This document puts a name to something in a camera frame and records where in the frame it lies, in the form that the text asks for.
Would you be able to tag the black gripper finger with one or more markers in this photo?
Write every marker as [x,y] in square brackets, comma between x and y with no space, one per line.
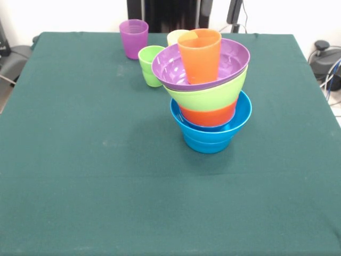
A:
[205,12]
[234,12]

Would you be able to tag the orange cup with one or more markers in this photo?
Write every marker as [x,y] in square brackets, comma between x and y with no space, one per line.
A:
[201,61]

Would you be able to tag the large purple bowl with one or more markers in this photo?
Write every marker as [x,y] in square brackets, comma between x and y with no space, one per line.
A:
[170,69]

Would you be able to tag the large green bowl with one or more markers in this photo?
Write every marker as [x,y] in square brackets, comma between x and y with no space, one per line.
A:
[202,98]

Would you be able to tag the large light blue bowl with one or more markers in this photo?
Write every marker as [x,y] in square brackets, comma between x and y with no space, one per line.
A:
[243,112]

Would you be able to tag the orange bowl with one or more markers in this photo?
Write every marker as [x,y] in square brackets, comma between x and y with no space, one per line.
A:
[207,117]

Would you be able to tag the small light blue bowl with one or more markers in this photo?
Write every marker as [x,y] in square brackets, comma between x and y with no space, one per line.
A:
[206,146]

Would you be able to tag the yellow cup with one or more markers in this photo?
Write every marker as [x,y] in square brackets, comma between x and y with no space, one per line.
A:
[175,36]

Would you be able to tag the purple cup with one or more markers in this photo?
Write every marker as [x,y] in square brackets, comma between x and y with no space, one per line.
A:
[133,40]

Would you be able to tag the green cup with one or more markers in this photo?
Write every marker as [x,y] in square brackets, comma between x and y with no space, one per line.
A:
[146,69]

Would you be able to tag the black floor stand base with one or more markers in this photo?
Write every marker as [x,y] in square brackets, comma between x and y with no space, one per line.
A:
[18,57]
[323,57]

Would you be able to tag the dark green tablecloth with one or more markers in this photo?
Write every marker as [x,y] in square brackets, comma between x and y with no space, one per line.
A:
[106,173]

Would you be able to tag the black pedestal column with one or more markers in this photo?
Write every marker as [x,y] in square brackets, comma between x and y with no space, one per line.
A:
[160,13]

